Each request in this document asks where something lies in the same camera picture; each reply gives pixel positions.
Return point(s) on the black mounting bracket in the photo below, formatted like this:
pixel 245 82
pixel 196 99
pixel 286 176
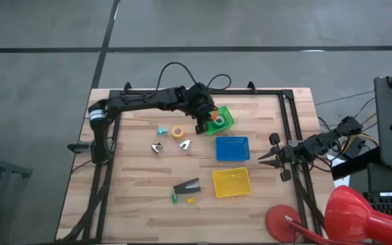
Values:
pixel 78 147

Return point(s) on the black bar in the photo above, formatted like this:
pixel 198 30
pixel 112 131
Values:
pixel 356 165

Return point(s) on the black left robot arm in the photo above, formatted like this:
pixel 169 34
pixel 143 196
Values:
pixel 141 100

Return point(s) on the black aluminium rig frame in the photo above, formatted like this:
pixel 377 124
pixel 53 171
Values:
pixel 250 92

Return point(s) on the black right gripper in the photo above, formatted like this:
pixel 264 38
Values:
pixel 289 153

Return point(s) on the green plastic basket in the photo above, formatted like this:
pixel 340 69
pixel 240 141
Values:
pixel 229 117

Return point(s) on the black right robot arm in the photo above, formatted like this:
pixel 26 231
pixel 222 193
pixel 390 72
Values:
pixel 322 141

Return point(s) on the black keyboard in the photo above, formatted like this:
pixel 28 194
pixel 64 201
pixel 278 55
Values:
pixel 386 204

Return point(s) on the black stapler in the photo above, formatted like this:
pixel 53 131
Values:
pixel 185 187

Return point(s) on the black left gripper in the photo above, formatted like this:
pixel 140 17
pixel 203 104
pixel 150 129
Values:
pixel 199 100

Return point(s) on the blue plastic basket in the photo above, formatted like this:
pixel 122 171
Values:
pixel 232 149

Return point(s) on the yellow tape roll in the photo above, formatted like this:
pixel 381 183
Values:
pixel 173 132

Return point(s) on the green tape roll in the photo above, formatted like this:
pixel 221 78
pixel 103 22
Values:
pixel 223 121

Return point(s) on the yellow mini stapler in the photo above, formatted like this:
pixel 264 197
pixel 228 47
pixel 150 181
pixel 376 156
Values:
pixel 191 200

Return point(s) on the green mini stapler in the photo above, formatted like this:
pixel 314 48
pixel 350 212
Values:
pixel 174 198

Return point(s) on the black table clamp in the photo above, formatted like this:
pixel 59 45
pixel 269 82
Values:
pixel 251 86
pixel 128 85

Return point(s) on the white paper sheet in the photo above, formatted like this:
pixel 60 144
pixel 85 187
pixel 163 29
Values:
pixel 343 182

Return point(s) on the red desk lamp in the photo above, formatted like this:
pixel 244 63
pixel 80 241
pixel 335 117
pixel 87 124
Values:
pixel 356 217

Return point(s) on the silver binder clip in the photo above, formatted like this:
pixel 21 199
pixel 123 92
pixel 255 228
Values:
pixel 156 147

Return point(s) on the yellow plastic basket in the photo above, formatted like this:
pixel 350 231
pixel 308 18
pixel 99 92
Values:
pixel 232 182

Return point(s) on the teal staple remover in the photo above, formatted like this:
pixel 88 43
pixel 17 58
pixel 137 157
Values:
pixel 162 131

